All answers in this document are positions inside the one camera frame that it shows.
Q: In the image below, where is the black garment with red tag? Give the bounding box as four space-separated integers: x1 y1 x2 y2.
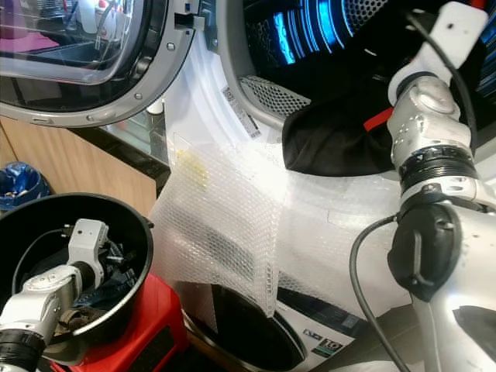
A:
281 70 404 177

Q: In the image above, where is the white washing machine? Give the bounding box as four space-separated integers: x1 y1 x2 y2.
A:
163 0 496 365

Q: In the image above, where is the dark blue garment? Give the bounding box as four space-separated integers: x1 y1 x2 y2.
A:
93 260 137 308

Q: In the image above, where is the brown cloth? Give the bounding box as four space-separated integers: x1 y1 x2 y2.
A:
66 306 114 336

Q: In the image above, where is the red plastic stool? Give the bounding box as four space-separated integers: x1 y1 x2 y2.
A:
50 273 189 372

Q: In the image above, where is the black round laundry bucket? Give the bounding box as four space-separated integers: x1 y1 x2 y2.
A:
0 192 154 346

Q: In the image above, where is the wooden cabinet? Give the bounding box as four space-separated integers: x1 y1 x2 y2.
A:
0 116 173 218

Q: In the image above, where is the clear bubble wrap sheet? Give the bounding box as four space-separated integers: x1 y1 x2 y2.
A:
149 136 412 319

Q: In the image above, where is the yellow rectangular sticker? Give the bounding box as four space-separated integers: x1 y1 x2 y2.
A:
177 149 208 188

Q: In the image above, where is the bin with blue bag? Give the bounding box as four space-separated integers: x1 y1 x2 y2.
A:
0 161 51 212

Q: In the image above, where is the round glass washer door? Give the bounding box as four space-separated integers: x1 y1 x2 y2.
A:
0 0 197 129

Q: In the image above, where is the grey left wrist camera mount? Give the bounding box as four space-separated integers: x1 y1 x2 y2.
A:
67 219 109 288

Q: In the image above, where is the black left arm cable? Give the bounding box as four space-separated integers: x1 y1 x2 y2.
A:
33 226 71 295

